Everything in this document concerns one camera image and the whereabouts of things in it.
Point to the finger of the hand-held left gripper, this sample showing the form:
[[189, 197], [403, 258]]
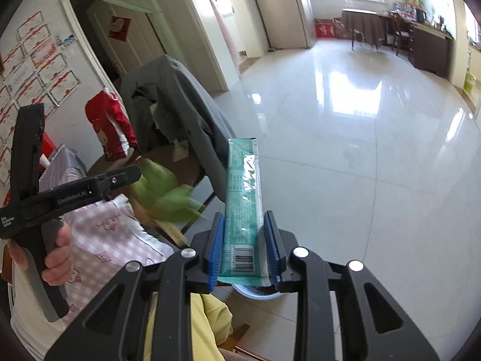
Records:
[[120, 176]]

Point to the small wall photo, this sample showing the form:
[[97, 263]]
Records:
[[65, 40]]

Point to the pink door curtain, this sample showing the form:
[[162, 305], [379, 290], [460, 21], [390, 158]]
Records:
[[221, 7]]

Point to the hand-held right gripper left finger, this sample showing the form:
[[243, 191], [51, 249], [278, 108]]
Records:
[[216, 248]]

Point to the round table with brown cloth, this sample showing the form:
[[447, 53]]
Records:
[[362, 26]]

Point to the person's left hand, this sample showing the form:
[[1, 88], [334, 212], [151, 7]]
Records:
[[60, 259]]

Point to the red cardboard box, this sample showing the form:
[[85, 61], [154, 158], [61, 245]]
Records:
[[324, 29]]

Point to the grey jacket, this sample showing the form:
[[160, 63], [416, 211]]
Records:
[[180, 94]]

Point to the person's left forearm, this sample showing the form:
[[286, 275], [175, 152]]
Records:
[[30, 327]]

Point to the dark wooden desk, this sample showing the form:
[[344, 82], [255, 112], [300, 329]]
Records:
[[428, 49]]

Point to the red diamond door decoration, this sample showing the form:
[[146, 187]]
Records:
[[120, 28]]

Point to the beige refrigerator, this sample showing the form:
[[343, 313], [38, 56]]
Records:
[[278, 11]]

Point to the dark wooden chair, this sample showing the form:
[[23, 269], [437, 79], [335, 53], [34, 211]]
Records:
[[400, 34]]

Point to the white door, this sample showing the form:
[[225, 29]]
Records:
[[139, 52]]

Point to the green plastic bin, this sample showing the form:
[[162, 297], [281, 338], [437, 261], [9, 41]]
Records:
[[469, 82]]

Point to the red cartoon garment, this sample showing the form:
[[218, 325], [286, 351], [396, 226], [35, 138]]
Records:
[[109, 120]]

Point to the long teal wrapper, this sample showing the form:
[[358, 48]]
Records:
[[242, 195]]

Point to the brown wooden seat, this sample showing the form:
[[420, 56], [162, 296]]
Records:
[[240, 336]]

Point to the yellow trousers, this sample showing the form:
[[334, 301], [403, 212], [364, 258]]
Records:
[[204, 327]]

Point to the row of desk items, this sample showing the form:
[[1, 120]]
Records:
[[421, 15]]

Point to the blue plastic bucket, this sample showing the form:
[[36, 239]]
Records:
[[248, 292]]

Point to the group of wall certificates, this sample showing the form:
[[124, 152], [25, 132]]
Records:
[[49, 71]]

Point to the grey checked tablecloth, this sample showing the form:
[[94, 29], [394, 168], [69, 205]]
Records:
[[65, 161]]

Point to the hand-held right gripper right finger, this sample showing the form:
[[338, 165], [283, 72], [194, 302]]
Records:
[[271, 248]]

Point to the round wooden chair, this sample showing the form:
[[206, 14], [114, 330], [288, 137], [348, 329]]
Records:
[[159, 152]]

